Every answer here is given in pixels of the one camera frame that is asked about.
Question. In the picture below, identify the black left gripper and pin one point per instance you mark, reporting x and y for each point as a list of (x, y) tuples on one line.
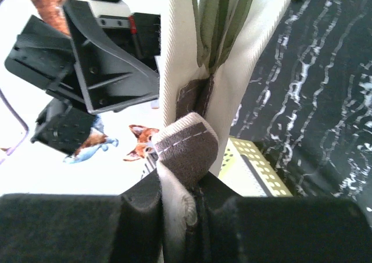
[(90, 56)]

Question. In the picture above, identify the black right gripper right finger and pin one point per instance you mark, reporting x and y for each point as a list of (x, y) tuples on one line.
[(234, 228)]

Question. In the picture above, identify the pale green storage basket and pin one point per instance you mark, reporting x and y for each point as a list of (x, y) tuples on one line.
[(245, 170)]

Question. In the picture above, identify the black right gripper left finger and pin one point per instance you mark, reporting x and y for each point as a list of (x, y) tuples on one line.
[(71, 228)]

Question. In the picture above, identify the white grey work glove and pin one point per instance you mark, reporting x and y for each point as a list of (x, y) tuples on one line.
[(209, 49)]

